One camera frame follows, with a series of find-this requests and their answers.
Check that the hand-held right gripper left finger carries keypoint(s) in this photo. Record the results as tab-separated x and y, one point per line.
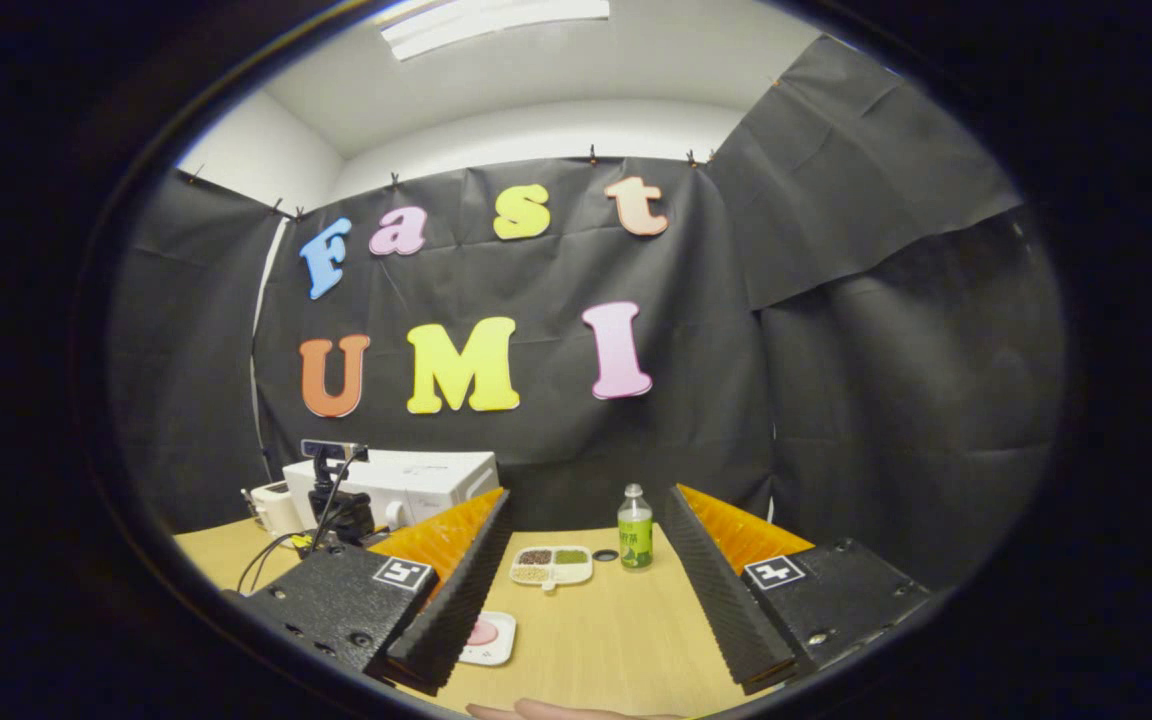
456	590

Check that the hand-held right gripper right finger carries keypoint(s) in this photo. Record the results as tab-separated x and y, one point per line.
721	590

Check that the pink round meat slice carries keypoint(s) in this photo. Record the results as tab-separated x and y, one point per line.
483	633

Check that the white square food plate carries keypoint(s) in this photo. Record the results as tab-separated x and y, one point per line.
504	640

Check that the white microwave oven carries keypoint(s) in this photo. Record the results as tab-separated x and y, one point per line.
426	475

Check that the white divided grain dish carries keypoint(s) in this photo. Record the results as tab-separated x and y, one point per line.
551	578

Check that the green label drink bottle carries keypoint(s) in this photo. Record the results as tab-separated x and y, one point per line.
635	545

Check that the black webcam on stand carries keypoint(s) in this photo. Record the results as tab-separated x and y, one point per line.
334	451

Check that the small white appliance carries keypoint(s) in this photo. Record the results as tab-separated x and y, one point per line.
276	508

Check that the black backdrop cloth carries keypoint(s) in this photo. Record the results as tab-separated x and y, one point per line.
556	280

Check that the row of small cloth clips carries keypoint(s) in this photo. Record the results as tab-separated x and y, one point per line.
593	154

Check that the long ceiling light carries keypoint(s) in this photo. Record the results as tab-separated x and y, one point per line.
496	22

